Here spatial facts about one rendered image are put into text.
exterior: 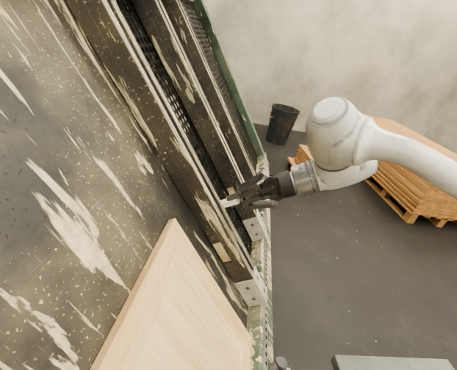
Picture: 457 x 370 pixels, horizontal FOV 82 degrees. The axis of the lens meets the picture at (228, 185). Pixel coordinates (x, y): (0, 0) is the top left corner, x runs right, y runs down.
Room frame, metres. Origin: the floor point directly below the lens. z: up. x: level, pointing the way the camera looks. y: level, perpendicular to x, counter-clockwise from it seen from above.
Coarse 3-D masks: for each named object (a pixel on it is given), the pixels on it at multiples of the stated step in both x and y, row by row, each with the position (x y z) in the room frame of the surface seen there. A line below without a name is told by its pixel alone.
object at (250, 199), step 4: (248, 196) 0.67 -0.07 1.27; (252, 196) 0.67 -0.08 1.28; (256, 196) 0.66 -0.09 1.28; (260, 196) 0.65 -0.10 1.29; (264, 196) 0.65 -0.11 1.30; (268, 196) 0.65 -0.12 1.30; (272, 196) 0.64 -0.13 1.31; (244, 200) 0.66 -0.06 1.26; (248, 200) 0.65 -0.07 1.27; (252, 200) 0.65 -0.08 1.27; (256, 200) 0.65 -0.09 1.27; (240, 204) 0.64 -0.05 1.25; (244, 204) 0.65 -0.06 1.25
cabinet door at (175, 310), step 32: (160, 256) 0.36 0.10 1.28; (192, 256) 0.45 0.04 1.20; (160, 288) 0.31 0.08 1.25; (192, 288) 0.39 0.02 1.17; (128, 320) 0.22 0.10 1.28; (160, 320) 0.27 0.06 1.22; (192, 320) 0.33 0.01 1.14; (224, 320) 0.42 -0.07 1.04; (128, 352) 0.19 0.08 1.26; (160, 352) 0.23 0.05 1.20; (192, 352) 0.28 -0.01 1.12; (224, 352) 0.35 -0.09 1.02
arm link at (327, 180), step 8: (312, 160) 0.67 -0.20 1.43; (376, 160) 0.63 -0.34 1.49; (312, 168) 0.64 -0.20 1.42; (320, 168) 0.60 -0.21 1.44; (344, 168) 0.58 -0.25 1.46; (352, 168) 0.59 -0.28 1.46; (360, 168) 0.61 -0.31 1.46; (368, 168) 0.62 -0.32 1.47; (376, 168) 0.63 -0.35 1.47; (320, 176) 0.61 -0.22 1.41; (328, 176) 0.60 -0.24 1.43; (336, 176) 0.59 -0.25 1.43; (344, 176) 0.60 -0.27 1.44; (352, 176) 0.60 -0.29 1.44; (360, 176) 0.61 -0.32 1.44; (368, 176) 0.63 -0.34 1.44; (320, 184) 0.62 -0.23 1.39; (328, 184) 0.61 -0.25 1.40; (336, 184) 0.61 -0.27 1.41; (344, 184) 0.62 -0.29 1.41; (352, 184) 0.63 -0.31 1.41
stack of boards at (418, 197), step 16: (384, 128) 4.55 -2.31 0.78; (400, 128) 4.87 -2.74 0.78; (432, 144) 4.26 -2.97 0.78; (384, 176) 3.71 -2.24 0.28; (400, 176) 3.44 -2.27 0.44; (416, 176) 3.25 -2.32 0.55; (384, 192) 3.56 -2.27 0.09; (400, 192) 3.29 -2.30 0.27; (416, 192) 3.09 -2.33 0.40; (432, 192) 3.00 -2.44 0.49; (416, 208) 3.00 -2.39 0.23; (432, 208) 3.02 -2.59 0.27; (448, 208) 3.06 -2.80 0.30
